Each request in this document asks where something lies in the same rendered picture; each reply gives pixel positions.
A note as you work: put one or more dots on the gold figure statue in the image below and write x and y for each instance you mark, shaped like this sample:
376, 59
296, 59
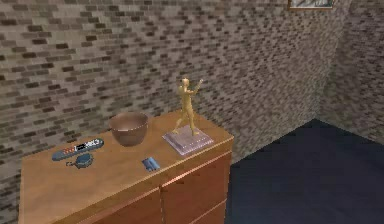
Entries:
187, 123

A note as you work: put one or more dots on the brown bowl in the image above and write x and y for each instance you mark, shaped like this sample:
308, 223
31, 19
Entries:
129, 128

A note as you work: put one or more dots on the small blue ribbed object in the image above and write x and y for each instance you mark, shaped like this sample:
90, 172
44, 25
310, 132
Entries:
151, 163

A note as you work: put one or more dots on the brown wooden chest of drawers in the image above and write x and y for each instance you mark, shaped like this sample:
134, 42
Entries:
110, 186

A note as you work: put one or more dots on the blue pocket watch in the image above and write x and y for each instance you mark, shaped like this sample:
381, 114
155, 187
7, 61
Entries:
82, 160

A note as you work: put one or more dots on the blue remote control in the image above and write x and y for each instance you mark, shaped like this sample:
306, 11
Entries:
77, 149

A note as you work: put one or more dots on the framed wall picture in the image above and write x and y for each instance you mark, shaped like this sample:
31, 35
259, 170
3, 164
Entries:
310, 4

